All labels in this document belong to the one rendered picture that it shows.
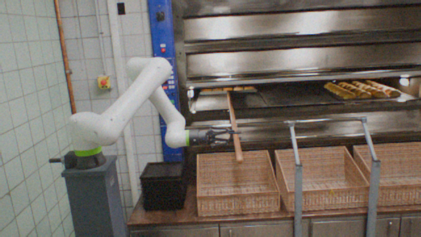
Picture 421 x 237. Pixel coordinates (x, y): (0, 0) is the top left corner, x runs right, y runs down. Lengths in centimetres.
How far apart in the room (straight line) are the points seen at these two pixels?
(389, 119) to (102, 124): 219
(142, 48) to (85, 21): 45
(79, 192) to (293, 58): 172
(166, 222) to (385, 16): 211
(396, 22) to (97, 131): 220
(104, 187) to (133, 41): 128
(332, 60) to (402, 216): 117
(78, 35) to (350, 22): 197
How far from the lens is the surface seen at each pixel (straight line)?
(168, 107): 195
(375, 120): 292
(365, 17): 277
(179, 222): 235
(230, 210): 236
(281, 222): 239
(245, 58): 257
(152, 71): 164
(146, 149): 276
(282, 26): 259
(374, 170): 233
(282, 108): 266
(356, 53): 276
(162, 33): 254
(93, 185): 168
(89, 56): 272
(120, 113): 153
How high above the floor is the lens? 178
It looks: 15 degrees down
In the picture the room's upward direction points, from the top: 3 degrees counter-clockwise
